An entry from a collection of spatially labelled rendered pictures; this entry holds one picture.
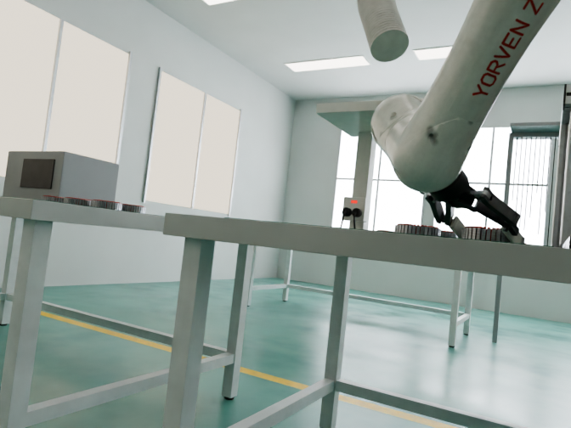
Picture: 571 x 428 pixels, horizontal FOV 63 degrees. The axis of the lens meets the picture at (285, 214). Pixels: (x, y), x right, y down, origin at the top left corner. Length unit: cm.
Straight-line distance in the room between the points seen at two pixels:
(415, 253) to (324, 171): 755
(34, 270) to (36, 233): 10
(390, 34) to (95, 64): 394
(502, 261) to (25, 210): 107
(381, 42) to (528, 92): 588
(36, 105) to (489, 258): 464
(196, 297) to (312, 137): 761
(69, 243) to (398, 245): 467
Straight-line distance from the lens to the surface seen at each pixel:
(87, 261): 543
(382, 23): 211
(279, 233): 90
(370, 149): 186
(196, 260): 106
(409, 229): 117
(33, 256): 136
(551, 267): 78
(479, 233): 104
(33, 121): 503
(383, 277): 779
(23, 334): 139
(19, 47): 506
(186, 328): 108
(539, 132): 476
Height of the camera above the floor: 72
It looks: 3 degrees up
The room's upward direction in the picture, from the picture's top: 6 degrees clockwise
